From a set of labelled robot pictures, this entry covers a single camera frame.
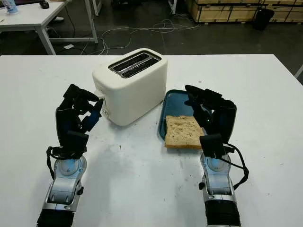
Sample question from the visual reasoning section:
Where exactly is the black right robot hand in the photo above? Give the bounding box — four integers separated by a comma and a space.
184, 85, 237, 144

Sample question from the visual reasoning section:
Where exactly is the black waste bin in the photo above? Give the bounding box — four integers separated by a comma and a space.
254, 9, 275, 31

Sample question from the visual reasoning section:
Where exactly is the wooden shipping crate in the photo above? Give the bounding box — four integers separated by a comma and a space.
191, 0, 303, 24

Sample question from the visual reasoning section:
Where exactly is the dark blue plastic tray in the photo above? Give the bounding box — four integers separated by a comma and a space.
158, 89, 214, 142

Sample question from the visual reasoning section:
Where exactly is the white office desk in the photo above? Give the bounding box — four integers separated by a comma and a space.
0, 0, 99, 55

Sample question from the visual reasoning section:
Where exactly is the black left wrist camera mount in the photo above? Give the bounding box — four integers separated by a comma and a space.
67, 131, 90, 159

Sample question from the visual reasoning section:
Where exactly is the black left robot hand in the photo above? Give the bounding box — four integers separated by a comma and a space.
56, 84, 105, 154

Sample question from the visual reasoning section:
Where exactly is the white two-slot toaster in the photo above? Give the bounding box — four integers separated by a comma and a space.
92, 48, 169, 126

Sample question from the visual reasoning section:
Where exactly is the slice of brown bread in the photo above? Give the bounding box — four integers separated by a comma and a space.
164, 115, 205, 149

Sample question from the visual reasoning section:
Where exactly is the white cup with blue print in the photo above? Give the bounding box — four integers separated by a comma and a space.
5, 0, 19, 15

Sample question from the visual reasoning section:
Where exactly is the white floor cable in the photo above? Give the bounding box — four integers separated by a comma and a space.
80, 18, 199, 55

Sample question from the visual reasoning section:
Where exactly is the grey metal post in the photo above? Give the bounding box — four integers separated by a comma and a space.
294, 61, 303, 86

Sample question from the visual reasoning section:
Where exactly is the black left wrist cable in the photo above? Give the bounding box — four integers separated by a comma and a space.
45, 146, 81, 177

